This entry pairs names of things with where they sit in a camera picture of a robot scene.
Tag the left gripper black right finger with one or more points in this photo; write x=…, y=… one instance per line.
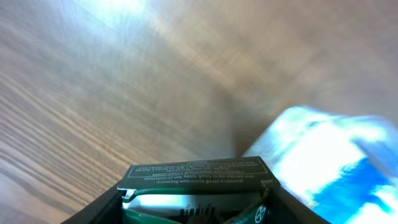
x=284, y=208

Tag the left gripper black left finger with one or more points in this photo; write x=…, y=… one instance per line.
x=106, y=209

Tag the dark green round-logo box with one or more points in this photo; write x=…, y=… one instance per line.
x=207, y=191

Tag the clear plastic container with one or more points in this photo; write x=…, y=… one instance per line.
x=306, y=149

